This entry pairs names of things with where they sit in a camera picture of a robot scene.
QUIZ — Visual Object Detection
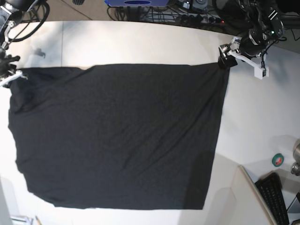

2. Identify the silver metal cylinder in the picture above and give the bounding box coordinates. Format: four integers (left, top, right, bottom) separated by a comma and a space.
291, 144, 300, 176

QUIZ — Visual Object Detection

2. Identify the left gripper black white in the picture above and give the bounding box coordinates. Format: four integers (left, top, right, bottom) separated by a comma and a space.
217, 32, 269, 79

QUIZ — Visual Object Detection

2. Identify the green tape roll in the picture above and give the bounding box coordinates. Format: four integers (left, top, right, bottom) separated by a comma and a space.
271, 153, 284, 167

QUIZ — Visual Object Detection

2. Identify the black keyboard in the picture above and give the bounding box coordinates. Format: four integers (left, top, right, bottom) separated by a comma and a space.
255, 172, 289, 225

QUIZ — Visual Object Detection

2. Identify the blue box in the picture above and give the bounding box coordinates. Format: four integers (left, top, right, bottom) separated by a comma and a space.
104, 0, 171, 7

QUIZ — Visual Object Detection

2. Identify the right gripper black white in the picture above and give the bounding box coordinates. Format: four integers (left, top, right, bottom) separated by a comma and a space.
0, 55, 28, 88

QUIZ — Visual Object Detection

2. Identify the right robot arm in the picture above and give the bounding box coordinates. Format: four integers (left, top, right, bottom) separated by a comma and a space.
0, 3, 232, 90

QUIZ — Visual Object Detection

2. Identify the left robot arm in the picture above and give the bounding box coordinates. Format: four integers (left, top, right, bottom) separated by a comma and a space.
212, 0, 300, 79

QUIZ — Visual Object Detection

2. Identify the black t-shirt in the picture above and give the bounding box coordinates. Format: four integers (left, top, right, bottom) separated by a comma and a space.
8, 63, 230, 210

